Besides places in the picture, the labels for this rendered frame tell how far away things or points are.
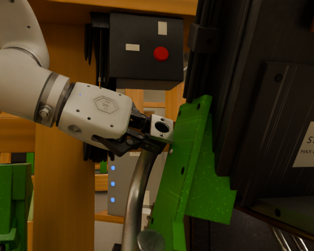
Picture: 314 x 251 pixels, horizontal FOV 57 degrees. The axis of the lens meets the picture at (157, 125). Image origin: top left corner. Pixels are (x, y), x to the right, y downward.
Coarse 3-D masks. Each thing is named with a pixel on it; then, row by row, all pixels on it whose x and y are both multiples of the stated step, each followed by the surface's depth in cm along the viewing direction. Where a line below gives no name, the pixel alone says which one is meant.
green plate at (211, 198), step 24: (192, 120) 40; (192, 144) 37; (168, 168) 45; (192, 168) 37; (168, 192) 42; (192, 192) 38; (216, 192) 39; (168, 216) 39; (192, 216) 38; (216, 216) 39
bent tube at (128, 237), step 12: (156, 120) 49; (168, 120) 50; (156, 132) 47; (168, 132) 48; (144, 156) 51; (156, 156) 51; (144, 168) 52; (132, 180) 53; (144, 180) 53; (132, 192) 52; (144, 192) 53; (132, 204) 51; (132, 216) 49; (132, 228) 47; (132, 240) 45
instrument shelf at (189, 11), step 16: (32, 0) 59; (48, 0) 60; (64, 0) 60; (80, 0) 61; (96, 0) 61; (112, 0) 62; (128, 0) 63; (144, 0) 64; (160, 0) 65; (176, 0) 65; (192, 0) 66; (48, 16) 67; (64, 16) 67; (80, 16) 67; (176, 16) 67; (192, 16) 67
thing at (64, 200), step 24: (48, 24) 71; (48, 48) 70; (72, 48) 72; (72, 72) 71; (48, 144) 69; (72, 144) 70; (48, 168) 69; (72, 168) 70; (48, 192) 68; (72, 192) 69; (48, 216) 68; (72, 216) 69; (48, 240) 68; (72, 240) 69
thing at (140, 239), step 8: (144, 232) 36; (152, 232) 37; (136, 240) 36; (144, 240) 36; (152, 240) 36; (160, 240) 36; (136, 248) 36; (144, 248) 35; (152, 248) 35; (160, 248) 35
